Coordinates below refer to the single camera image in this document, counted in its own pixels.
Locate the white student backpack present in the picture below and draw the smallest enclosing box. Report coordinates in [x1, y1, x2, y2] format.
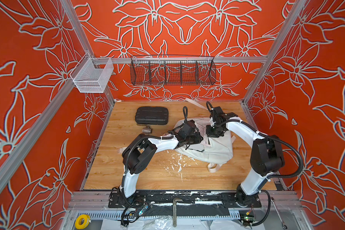
[174, 117, 233, 172]

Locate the pink calculator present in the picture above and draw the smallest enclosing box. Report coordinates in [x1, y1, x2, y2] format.
[196, 123, 211, 147]

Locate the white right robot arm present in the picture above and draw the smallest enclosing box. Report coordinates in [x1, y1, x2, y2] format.
[206, 101, 304, 207]

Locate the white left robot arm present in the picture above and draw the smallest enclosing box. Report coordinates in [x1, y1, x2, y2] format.
[119, 106, 203, 199]

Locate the black plastic tool case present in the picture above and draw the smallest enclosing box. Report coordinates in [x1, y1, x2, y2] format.
[135, 106, 169, 125]

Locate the steel ball valve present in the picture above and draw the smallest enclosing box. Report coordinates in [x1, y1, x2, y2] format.
[142, 126, 152, 135]

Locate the steel wrench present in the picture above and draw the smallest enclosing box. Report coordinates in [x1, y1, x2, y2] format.
[270, 196, 288, 230]

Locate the yellow tape roll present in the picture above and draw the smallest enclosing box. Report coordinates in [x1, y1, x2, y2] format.
[74, 214, 91, 230]

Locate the black wire wall basket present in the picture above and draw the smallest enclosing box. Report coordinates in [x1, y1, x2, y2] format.
[130, 55, 217, 86]

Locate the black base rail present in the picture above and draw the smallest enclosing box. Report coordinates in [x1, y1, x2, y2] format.
[108, 189, 262, 209]

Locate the metal clamp handle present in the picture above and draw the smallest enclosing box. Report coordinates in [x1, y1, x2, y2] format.
[172, 197, 183, 228]

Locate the white wire wall basket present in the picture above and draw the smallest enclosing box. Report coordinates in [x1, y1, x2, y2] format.
[70, 53, 114, 93]

